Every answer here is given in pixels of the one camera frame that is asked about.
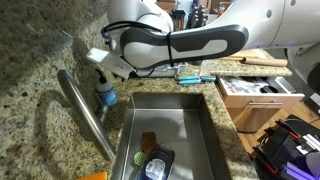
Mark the blue soap pump bottle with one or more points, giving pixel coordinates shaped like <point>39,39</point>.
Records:
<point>105,90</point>

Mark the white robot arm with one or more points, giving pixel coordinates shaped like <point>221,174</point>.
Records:
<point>141,33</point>

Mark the stainless steel sink basin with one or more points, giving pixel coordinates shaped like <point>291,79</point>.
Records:
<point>181,123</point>

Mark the dark blue detergent bottle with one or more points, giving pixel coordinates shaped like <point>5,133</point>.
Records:
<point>158,164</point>

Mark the white dish rack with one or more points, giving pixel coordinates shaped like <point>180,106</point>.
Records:
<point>163,71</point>

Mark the brown sponge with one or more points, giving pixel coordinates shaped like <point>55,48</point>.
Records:
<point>148,142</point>

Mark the green scrubber ball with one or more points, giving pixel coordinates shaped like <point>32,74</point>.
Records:
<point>139,158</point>

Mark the black knife block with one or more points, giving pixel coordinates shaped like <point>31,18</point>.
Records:
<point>197,18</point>

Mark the wooden rolling pin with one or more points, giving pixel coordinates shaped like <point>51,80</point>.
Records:
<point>259,61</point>

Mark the steel kitchen faucet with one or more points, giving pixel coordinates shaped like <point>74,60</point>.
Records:
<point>90,122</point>

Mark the orange sponge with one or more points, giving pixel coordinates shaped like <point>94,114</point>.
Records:
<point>97,176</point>

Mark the wooden cutting board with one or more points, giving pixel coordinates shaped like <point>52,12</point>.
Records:
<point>254,53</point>

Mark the orange black clamp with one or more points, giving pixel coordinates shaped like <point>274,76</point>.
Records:
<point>291,131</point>
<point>265,161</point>

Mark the teal handled scissors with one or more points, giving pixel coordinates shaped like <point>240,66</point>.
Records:
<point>188,80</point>

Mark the wooden drawer with handle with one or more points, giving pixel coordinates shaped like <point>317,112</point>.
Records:
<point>250,111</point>

